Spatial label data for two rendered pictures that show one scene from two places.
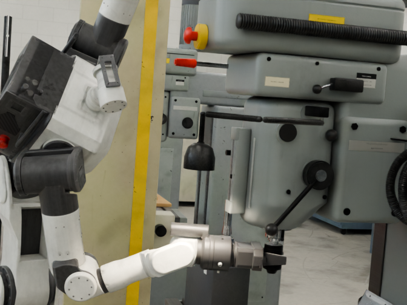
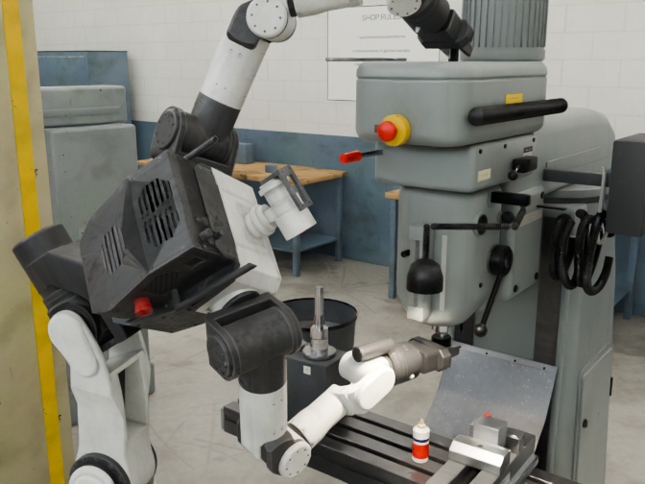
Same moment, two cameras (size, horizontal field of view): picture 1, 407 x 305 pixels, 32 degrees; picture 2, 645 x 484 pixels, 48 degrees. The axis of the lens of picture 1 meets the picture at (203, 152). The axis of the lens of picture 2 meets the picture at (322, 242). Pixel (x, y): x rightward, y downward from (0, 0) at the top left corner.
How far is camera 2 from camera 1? 121 cm
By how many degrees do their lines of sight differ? 37
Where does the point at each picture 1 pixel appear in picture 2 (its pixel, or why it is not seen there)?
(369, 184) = (526, 255)
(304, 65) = (498, 150)
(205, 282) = (308, 382)
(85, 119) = (259, 254)
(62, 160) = (280, 322)
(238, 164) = not seen: hidden behind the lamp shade
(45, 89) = (216, 227)
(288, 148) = (481, 240)
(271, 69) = (481, 161)
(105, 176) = not seen: outside the picture
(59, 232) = (276, 408)
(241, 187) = not seen: hidden behind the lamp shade
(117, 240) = (19, 333)
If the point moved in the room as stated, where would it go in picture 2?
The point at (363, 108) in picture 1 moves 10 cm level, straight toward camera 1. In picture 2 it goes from (521, 181) to (551, 189)
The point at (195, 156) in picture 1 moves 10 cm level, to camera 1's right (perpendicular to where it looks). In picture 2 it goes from (433, 278) to (469, 270)
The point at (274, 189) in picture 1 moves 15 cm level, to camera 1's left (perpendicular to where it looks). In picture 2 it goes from (472, 287) to (421, 300)
